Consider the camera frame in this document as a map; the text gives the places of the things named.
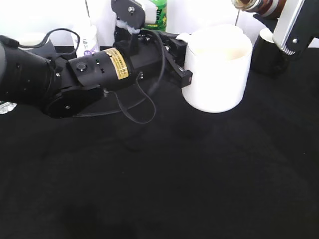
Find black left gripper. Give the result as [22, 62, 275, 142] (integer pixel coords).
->
[113, 29, 193, 88]

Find white ceramic mug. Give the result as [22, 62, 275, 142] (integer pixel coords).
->
[176, 24, 253, 113]

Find green sprite bottle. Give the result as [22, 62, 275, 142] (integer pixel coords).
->
[145, 0, 167, 32]

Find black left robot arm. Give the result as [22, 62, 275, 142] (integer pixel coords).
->
[0, 30, 192, 119]

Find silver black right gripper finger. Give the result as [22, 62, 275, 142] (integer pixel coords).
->
[273, 0, 319, 60]

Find grey ceramic mug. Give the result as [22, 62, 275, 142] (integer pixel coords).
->
[17, 32, 56, 57]

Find clear water bottle green label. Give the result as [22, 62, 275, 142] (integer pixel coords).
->
[0, 101, 17, 115]

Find black ceramic mug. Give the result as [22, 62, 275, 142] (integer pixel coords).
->
[251, 27, 290, 78]

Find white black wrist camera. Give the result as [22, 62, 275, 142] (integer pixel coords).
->
[111, 0, 157, 29]

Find nescafe coffee bottle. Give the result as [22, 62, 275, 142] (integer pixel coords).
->
[231, 0, 286, 19]

